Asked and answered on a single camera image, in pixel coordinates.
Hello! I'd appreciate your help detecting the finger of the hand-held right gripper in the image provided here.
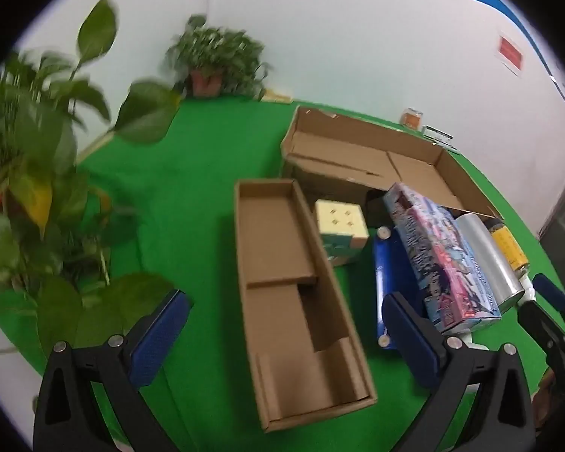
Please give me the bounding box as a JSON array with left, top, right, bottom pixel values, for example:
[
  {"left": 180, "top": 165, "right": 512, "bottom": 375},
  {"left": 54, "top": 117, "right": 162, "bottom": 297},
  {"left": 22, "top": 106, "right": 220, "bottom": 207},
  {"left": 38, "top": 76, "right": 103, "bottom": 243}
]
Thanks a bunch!
[
  {"left": 518, "top": 300, "right": 565, "bottom": 364},
  {"left": 532, "top": 272, "right": 565, "bottom": 327}
]

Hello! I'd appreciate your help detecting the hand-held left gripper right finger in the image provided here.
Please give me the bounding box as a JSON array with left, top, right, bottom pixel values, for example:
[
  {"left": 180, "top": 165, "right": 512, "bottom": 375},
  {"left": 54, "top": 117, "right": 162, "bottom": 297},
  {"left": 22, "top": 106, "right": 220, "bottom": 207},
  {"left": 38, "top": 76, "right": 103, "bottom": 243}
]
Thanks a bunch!
[{"left": 380, "top": 291, "right": 538, "bottom": 452}]

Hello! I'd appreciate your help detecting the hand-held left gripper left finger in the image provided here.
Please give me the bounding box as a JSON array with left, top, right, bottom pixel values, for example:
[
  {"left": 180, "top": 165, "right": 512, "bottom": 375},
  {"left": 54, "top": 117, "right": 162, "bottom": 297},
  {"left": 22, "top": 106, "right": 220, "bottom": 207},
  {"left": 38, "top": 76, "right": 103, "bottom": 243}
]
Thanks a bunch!
[{"left": 32, "top": 288, "right": 194, "bottom": 452}]

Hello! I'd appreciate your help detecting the yellow can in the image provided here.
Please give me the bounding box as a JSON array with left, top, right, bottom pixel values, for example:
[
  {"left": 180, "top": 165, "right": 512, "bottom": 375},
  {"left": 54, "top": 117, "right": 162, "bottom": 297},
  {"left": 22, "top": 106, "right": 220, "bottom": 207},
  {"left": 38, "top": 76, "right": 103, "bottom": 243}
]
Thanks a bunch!
[{"left": 487, "top": 221, "right": 530, "bottom": 274}]

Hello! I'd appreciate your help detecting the silver can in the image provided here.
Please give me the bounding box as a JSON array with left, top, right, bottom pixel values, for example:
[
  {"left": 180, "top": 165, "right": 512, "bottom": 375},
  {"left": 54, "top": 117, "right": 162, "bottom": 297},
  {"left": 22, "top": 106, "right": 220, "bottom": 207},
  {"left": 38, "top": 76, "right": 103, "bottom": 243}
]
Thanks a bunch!
[{"left": 453, "top": 213, "right": 528, "bottom": 314}]

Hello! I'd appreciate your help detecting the cartoon printed box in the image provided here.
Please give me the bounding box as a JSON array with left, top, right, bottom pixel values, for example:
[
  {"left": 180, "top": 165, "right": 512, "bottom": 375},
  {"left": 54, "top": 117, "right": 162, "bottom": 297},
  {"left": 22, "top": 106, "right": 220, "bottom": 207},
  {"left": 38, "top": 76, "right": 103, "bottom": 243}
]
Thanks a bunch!
[{"left": 382, "top": 182, "right": 502, "bottom": 337}]

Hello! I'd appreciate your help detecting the pastel puzzle cube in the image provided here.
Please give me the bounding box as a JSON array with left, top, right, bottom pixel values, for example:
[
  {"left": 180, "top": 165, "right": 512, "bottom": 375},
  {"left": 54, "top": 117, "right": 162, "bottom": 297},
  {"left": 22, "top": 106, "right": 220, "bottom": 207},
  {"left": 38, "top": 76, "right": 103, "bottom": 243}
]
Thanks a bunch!
[{"left": 315, "top": 199, "right": 370, "bottom": 267}]

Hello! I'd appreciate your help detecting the narrow cardboard box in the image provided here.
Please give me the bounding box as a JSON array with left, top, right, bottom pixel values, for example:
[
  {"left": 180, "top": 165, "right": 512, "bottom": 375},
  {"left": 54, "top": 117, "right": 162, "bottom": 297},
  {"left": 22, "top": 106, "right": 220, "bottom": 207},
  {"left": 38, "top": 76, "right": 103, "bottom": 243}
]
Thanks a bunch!
[{"left": 234, "top": 178, "right": 377, "bottom": 434}]

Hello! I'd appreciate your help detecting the large cardboard box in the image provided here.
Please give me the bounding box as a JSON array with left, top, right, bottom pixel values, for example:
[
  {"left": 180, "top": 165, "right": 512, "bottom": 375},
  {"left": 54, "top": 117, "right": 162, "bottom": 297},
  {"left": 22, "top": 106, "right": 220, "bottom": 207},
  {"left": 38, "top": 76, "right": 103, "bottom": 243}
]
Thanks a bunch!
[{"left": 280, "top": 106, "right": 504, "bottom": 227}]

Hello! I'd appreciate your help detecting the blue and white tube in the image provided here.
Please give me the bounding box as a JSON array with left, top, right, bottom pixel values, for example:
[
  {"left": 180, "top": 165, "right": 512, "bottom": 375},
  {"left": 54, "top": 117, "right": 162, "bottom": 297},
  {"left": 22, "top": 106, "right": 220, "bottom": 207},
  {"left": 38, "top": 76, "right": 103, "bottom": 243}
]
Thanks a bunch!
[{"left": 373, "top": 227, "right": 436, "bottom": 351}]

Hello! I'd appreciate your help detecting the green table cloth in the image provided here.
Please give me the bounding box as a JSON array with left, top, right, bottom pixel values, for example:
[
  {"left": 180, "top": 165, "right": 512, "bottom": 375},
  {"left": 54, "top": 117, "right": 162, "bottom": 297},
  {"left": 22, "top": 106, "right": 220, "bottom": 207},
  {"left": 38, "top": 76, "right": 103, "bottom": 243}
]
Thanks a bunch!
[{"left": 0, "top": 96, "right": 565, "bottom": 452}]

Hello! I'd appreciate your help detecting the green and white box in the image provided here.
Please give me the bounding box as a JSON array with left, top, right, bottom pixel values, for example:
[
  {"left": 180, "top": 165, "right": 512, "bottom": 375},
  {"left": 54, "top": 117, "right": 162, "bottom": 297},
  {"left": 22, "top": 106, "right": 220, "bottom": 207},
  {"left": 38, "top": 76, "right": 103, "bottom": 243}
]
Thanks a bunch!
[{"left": 421, "top": 125, "right": 462, "bottom": 154}]

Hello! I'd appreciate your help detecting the small orange box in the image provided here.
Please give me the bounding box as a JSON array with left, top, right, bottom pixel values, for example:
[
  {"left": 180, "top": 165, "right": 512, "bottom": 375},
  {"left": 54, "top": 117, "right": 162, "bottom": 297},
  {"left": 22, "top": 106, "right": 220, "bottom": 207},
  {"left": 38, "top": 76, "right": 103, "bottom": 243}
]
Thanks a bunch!
[{"left": 400, "top": 107, "right": 425, "bottom": 130}]

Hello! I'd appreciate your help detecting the large leafy plant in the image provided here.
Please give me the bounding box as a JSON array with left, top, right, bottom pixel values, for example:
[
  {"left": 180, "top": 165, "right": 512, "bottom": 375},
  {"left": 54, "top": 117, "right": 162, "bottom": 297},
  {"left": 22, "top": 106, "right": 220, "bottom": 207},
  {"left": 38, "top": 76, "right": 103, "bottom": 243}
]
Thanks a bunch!
[{"left": 0, "top": 0, "right": 184, "bottom": 359}]

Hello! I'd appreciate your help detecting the potted green plant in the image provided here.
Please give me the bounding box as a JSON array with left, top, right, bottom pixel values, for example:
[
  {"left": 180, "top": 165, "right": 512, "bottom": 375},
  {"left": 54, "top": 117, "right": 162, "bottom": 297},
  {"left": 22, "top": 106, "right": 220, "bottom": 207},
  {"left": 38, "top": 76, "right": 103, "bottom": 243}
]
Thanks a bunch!
[{"left": 165, "top": 14, "right": 271, "bottom": 102}]

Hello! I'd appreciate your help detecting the red wall sign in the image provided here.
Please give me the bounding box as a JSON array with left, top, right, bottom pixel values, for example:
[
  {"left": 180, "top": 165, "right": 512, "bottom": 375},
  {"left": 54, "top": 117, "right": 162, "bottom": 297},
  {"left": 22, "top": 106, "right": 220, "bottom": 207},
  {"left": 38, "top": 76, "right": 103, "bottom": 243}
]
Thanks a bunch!
[{"left": 496, "top": 33, "right": 525, "bottom": 76}]

